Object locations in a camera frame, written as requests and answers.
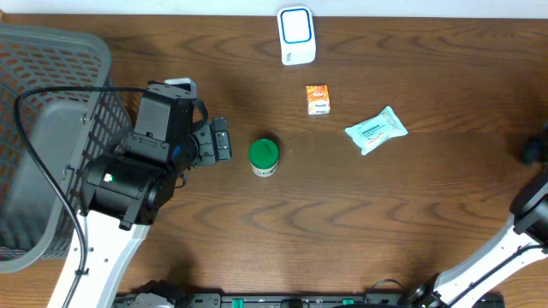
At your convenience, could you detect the green lid jar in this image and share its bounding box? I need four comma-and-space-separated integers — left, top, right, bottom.
249, 139, 279, 177

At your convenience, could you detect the small orange carton box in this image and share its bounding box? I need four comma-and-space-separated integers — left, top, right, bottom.
306, 85, 331, 116

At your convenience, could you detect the mint green wipes pack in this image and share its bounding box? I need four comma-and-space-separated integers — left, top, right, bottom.
344, 106, 408, 156

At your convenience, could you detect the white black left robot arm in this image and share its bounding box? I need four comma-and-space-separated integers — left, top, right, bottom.
48, 78, 232, 307

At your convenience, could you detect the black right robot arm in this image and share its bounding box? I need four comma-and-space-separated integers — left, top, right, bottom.
400, 129, 547, 308

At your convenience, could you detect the white black barcode scanner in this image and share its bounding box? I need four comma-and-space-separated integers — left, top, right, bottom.
277, 6, 317, 66

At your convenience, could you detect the dark grey plastic basket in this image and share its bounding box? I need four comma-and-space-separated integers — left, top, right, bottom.
1, 24, 131, 274

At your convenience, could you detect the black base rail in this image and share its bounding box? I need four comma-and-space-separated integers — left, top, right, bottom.
113, 280, 507, 308

